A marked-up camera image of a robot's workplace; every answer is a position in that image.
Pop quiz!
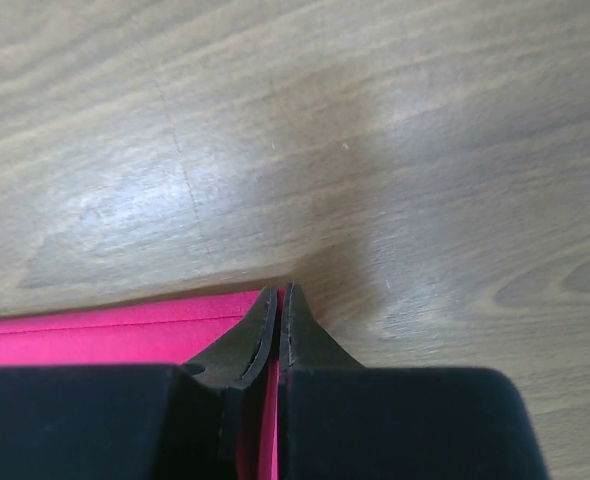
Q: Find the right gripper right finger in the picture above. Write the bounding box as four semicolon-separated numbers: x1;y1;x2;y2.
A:
277;284;543;479

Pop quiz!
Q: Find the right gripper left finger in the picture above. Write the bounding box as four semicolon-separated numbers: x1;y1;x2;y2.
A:
0;284;279;480

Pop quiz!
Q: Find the pink t-shirt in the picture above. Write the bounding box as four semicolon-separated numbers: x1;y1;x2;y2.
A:
0;290;282;480

